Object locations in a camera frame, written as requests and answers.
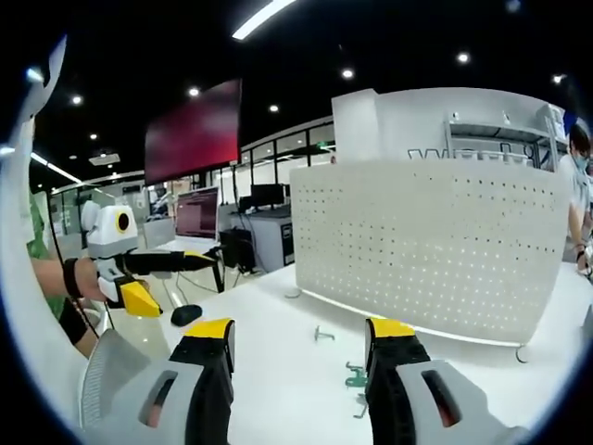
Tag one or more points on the person's green shirt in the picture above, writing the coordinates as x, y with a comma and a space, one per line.
39, 232

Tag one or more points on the black computer tower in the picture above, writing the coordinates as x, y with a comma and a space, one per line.
237, 250

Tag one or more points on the black computer mouse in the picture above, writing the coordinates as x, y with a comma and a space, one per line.
185, 315

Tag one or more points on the grey metal hook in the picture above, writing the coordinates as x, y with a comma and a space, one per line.
362, 405
323, 334

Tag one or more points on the white desk with black legs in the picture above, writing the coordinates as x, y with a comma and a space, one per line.
194, 271

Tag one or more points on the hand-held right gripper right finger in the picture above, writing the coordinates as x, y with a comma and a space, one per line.
394, 371

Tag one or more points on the white partition wall unit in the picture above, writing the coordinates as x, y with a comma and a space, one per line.
366, 127

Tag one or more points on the person's left hand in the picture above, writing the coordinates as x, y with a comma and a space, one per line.
89, 280

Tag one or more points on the grey mesh office chair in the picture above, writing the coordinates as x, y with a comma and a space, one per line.
109, 366

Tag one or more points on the green hook assembly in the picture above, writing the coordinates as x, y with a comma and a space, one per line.
356, 376

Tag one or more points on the large dark red screen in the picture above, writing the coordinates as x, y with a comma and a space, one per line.
194, 132

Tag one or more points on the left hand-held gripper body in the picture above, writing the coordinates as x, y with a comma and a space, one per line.
107, 232

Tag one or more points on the white perforated mounting plate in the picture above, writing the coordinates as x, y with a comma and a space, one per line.
431, 250

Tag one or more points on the white metal shelf rack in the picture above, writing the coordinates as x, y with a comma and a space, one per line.
505, 134

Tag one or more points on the white-framed computer monitor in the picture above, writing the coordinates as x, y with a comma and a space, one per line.
197, 213

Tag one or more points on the black wristband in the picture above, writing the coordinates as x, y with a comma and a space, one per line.
71, 278

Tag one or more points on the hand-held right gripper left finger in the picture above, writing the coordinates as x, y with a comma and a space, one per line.
204, 385

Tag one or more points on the black desktop monitor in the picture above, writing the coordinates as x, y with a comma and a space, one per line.
268, 194

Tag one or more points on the grey storage cabinet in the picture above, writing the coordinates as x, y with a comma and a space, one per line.
273, 243

